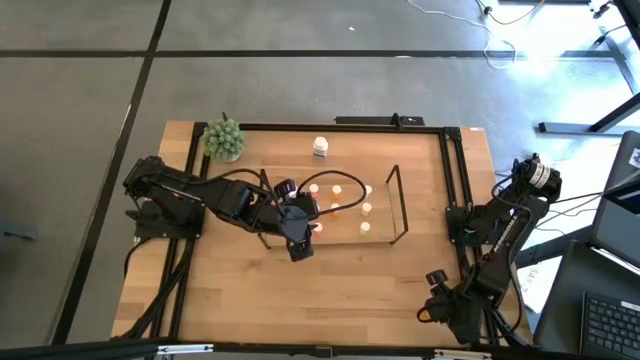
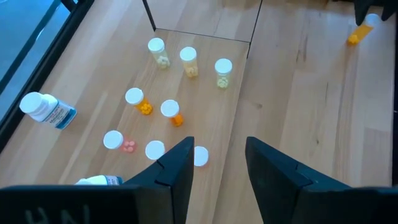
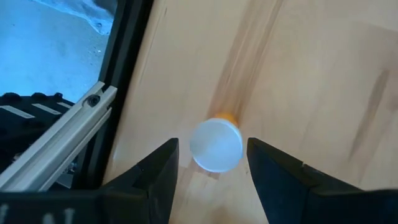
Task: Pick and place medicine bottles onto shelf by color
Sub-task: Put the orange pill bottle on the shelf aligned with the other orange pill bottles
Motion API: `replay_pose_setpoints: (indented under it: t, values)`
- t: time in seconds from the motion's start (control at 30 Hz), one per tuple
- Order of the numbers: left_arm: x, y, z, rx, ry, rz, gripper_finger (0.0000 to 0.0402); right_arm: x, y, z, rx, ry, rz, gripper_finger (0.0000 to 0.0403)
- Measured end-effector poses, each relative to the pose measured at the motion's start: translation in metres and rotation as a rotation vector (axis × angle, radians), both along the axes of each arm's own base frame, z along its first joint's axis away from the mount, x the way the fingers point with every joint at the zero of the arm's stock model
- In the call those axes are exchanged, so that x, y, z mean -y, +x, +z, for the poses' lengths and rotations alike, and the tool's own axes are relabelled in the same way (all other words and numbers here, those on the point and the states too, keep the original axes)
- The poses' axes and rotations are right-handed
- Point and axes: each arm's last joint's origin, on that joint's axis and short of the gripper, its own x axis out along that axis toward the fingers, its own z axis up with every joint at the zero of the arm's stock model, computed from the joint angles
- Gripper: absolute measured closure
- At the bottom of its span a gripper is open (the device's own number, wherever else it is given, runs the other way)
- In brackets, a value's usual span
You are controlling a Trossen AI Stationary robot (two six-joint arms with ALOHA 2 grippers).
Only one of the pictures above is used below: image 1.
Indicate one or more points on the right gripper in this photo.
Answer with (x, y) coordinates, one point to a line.
(457, 312)

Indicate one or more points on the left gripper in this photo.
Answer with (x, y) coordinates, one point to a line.
(290, 225)

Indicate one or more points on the red pill bottle white cap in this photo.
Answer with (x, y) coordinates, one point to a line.
(318, 228)
(314, 188)

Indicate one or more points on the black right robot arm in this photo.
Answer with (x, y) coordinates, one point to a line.
(505, 235)

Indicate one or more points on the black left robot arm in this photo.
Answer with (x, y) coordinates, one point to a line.
(220, 197)

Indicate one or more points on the white printed paper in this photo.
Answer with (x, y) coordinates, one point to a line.
(537, 295)

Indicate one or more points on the green potted succulent plant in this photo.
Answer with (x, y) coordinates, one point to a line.
(224, 140)

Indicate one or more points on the black desk crossbar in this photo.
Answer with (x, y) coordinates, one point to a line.
(560, 245)

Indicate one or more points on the dark closed laptop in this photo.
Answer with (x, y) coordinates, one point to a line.
(617, 220)

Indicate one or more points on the black desk foot bar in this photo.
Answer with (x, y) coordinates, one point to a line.
(565, 127)

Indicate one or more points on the black desk leg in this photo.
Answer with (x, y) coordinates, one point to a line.
(631, 15)

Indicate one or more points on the silver aluminium bracket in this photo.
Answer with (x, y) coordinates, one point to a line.
(462, 355)
(185, 349)

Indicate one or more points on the black table-level camera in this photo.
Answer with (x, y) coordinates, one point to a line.
(324, 352)

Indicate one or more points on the black flat mount bar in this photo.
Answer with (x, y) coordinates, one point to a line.
(370, 120)

